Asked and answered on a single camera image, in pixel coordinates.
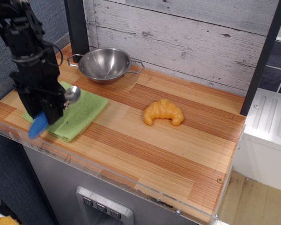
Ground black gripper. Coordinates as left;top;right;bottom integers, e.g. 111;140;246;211
10;50;65;125

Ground blue handled metal spoon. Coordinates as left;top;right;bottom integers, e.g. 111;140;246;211
29;86;81;139

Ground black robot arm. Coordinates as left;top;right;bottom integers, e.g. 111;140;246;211
0;0;66;125

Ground green cloth napkin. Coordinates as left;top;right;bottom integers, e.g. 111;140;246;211
22;81;109;143

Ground silver dispenser button panel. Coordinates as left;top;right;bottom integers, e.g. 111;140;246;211
76;186;134;225

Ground yellow object at corner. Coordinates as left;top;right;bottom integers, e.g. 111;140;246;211
0;216;19;225

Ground orange toy croissant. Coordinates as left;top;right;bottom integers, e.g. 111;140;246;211
143;98;184;126

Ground white ridged drainboard unit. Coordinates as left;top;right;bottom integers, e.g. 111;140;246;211
233;89;281;190

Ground stainless steel bowl with handles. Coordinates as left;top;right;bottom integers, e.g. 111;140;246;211
67;48;145;84

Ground black left vertical post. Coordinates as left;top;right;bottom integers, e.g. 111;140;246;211
64;0;89;55

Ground black vertical post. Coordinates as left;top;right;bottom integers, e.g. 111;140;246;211
240;0;281;116
64;0;89;55

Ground black right vertical post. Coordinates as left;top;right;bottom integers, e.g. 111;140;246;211
240;0;281;116

